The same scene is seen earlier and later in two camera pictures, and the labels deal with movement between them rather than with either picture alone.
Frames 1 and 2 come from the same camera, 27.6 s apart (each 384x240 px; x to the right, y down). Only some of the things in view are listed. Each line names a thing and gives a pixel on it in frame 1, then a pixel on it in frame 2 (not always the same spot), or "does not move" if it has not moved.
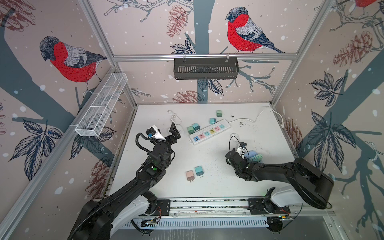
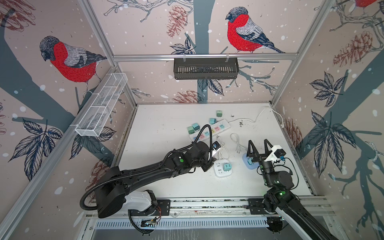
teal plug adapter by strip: [212, 120] does not move
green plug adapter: [190, 130] does not move
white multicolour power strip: [209, 131] does not move
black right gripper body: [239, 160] -> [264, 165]
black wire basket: [206, 68] does not move
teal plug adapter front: [199, 171] -> [227, 167]
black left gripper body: [166, 146] -> [207, 164]
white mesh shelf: [97, 112] does not move
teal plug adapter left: [196, 126] does not move
